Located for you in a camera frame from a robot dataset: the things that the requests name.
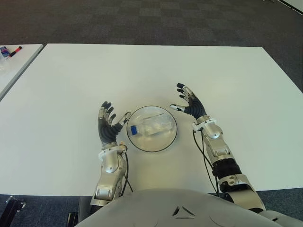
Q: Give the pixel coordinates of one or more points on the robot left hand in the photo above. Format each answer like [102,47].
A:
[107,130]

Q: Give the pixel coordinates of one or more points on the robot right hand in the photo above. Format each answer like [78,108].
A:
[193,106]

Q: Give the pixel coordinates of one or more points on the clear water bottle blue cap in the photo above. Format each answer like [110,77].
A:
[151,126]

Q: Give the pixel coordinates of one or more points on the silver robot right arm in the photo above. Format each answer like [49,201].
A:
[225,160]

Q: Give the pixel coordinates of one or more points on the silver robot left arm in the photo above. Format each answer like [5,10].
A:
[111,170]

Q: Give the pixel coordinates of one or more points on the white plate black rim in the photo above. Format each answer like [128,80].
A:
[152,128]

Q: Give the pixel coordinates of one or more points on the grey robot torso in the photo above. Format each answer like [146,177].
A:
[177,208]

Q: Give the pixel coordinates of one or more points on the white side table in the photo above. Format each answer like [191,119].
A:
[21,63]

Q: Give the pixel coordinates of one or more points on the black table foot caster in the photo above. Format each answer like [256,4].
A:
[15,203]

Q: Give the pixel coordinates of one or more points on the red black marker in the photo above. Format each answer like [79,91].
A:
[15,51]

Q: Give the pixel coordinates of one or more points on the blue white packet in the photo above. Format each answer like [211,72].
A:
[4,51]

